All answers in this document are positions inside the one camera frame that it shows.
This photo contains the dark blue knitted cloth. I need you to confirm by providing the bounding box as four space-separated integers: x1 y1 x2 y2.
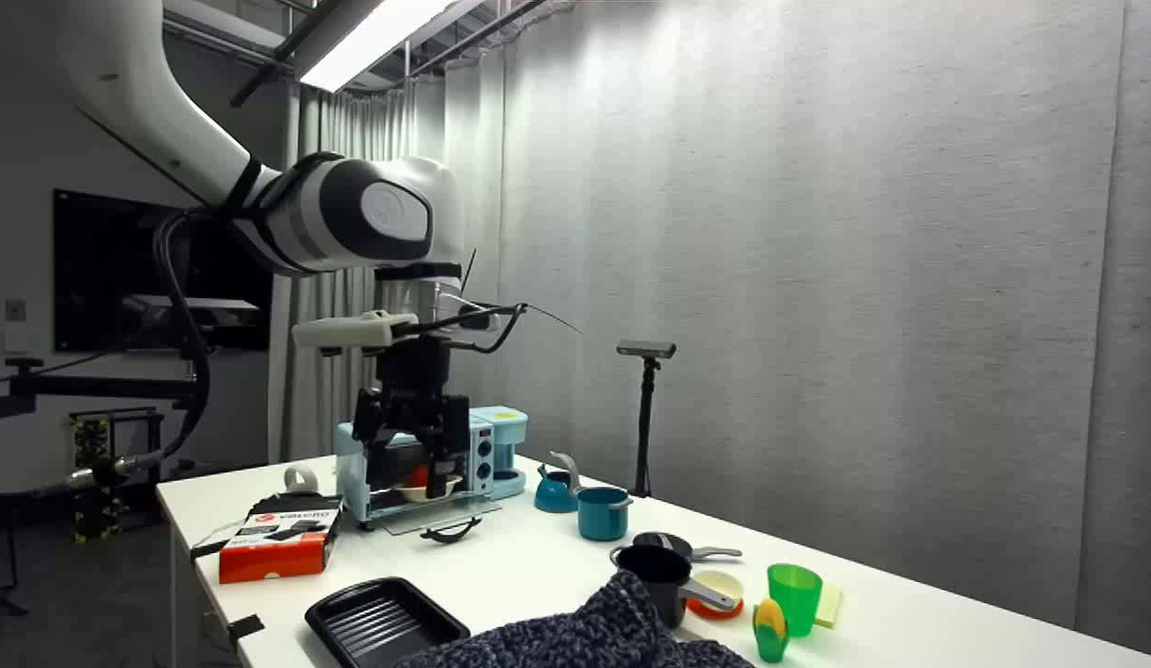
403 569 752 668

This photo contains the black grill tray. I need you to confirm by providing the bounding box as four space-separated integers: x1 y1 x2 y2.
299 577 476 668

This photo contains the light blue toy oven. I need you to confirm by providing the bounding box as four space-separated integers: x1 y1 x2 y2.
334 406 532 532

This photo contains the white tape roll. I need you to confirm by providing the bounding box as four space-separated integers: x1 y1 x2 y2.
278 465 327 497

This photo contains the black device on box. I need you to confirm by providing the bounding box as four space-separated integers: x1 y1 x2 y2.
241 489 343 522

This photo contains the green plastic cup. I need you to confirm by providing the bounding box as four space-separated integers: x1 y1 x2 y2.
766 559 827 642

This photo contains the grey camera on boom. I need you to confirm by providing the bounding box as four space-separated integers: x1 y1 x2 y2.
118 291 264 349

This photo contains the orange toy food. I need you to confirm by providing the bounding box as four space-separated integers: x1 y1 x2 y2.
683 569 751 625

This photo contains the black glasses-shaped object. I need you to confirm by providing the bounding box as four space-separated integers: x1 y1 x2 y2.
420 511 485 548

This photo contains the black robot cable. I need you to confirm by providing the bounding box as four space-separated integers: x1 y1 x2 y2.
95 207 236 486

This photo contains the black mug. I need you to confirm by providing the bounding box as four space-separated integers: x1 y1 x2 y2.
608 543 695 632

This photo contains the ceiling light panel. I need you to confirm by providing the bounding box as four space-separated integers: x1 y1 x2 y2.
296 0 456 97

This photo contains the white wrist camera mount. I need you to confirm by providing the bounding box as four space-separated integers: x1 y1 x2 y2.
288 313 420 354

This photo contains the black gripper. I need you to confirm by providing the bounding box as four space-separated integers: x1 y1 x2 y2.
347 334 476 502

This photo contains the teal blue kettle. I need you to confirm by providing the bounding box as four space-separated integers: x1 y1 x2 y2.
532 448 581 517

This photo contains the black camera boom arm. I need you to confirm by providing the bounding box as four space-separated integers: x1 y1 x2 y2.
0 354 211 423

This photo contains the yellow corn toy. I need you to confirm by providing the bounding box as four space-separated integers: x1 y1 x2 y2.
751 598 789 664

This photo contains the black wall monitor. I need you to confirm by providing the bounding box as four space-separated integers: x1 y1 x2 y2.
48 186 278 358

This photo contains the teal cooking pot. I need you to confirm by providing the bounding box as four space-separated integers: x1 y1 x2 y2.
574 483 636 546

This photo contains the orange box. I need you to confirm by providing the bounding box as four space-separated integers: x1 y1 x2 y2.
214 532 330 586

